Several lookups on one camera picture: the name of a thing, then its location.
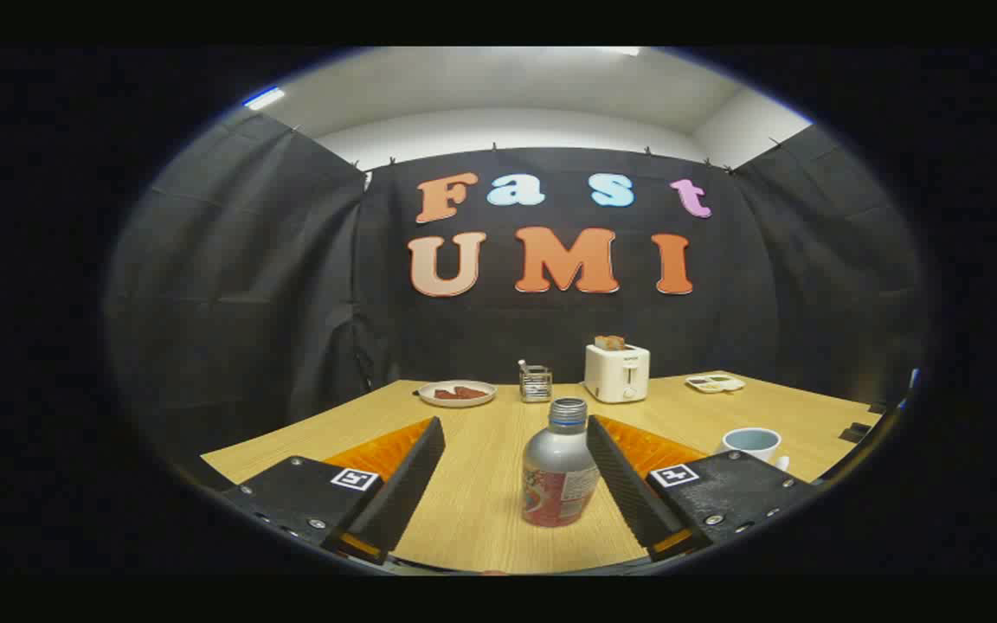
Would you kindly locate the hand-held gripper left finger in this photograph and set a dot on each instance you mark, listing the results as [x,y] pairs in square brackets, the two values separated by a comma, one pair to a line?
[408,484]

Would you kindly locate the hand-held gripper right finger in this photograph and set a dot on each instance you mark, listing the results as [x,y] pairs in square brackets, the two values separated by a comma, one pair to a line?
[624,484]

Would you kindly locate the silver juice bottle red label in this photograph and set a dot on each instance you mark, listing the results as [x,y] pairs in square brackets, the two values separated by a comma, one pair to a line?
[555,463]

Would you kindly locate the white cup blue inside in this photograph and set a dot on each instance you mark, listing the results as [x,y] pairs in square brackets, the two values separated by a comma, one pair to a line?
[754,443]

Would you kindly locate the wooden table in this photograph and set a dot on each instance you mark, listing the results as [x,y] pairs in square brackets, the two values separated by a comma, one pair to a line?
[481,484]

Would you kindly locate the white round plate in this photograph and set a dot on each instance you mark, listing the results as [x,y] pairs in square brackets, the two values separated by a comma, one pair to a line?
[429,398]

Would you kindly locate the white toaster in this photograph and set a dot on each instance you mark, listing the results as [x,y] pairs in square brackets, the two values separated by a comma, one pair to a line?
[615,376]

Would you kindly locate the white divided snack tray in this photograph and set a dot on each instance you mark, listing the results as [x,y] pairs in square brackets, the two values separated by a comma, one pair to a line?
[715,383]

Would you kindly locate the toast slice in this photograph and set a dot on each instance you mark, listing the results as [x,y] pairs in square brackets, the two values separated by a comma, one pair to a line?
[609,343]

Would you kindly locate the black backdrop cloth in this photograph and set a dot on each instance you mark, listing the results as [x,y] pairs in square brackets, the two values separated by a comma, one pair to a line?
[550,329]

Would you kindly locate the ceiling light panel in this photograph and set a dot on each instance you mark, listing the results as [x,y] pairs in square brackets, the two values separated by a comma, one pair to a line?
[263,97]

